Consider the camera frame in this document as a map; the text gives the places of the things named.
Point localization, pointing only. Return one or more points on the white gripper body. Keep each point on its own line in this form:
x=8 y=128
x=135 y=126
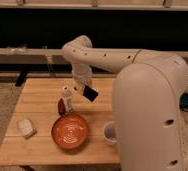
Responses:
x=82 y=80

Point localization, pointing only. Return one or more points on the black eraser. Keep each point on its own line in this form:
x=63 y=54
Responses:
x=90 y=93

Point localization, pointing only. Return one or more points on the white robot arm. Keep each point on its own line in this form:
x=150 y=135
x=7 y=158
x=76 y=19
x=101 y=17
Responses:
x=145 y=101

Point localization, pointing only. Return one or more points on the white bottle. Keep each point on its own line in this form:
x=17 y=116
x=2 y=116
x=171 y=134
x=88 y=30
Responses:
x=67 y=99

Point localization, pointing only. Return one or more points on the dark red object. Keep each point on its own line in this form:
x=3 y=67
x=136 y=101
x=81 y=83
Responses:
x=61 y=107

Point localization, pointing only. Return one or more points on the orange ribbed bowl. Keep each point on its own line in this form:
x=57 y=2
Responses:
x=69 y=131

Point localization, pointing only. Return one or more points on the wooden table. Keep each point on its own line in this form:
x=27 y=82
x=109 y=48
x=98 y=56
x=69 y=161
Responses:
x=38 y=102

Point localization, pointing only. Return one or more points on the white plastic cup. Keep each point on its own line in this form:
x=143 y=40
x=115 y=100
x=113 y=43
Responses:
x=109 y=133

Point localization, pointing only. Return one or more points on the blue device on floor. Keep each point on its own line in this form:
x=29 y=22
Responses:
x=184 y=102

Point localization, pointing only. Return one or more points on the long wooden shelf rail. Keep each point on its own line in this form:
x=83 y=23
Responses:
x=31 y=56

